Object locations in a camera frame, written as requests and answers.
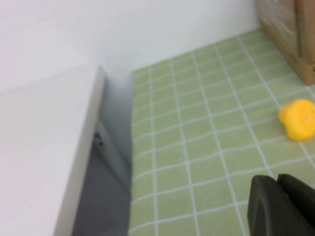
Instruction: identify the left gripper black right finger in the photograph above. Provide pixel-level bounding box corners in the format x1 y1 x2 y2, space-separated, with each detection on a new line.
278 173 315 227

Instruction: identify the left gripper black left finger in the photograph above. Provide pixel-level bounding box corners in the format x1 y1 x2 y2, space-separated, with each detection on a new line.
247 175 315 236

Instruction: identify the yellow rubber duck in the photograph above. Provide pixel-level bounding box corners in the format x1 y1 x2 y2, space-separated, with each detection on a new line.
278 98 315 142

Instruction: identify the cardboard box holding chip bags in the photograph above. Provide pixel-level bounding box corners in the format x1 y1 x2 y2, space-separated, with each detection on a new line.
255 0 315 86

